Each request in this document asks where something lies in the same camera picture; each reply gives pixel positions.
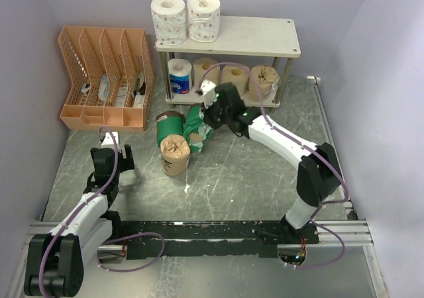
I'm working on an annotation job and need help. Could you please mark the bare tan paper roll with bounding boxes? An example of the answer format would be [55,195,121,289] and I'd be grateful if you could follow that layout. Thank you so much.
[193,58,221,89]

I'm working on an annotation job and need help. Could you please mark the green roll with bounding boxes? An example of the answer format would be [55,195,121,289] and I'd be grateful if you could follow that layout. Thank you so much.
[156,111,186,147]
[183,104,213,153]

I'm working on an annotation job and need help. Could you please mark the brown paper roll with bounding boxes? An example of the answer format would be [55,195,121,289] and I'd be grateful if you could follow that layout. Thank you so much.
[160,134,191,176]
[248,65,280,101]

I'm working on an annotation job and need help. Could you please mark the plastic white blue roll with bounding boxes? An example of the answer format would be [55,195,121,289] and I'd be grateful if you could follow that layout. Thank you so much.
[168,58,192,94]

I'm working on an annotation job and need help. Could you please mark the white dotted roll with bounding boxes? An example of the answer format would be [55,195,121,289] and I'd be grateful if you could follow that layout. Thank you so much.
[187,0,221,43]
[150,0,187,46]

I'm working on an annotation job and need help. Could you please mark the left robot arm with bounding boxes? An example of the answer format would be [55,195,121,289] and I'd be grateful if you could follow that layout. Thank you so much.
[24,144,135,297]

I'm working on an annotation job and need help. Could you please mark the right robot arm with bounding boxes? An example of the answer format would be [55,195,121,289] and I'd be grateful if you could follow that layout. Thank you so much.
[197,80,341,244]

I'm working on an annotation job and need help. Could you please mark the white two-tier shelf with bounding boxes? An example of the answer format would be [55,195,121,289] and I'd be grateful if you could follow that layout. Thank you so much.
[155,16,301,109]

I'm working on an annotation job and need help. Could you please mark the papers in organizer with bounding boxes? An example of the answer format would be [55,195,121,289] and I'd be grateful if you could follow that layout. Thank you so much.
[80,72,146,108]

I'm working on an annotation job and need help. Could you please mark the orange plastic file organizer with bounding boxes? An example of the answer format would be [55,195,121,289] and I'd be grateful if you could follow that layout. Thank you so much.
[58,26,155,132]

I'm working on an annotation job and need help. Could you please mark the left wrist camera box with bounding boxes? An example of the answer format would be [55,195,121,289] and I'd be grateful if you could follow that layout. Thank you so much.
[101,132,120,150]

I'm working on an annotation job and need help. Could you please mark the white wall clip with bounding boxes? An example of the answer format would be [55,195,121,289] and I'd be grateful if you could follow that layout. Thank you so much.
[307,75,321,85]

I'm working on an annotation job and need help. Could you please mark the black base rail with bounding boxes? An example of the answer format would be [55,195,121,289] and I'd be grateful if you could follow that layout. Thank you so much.
[121,220,319,260]

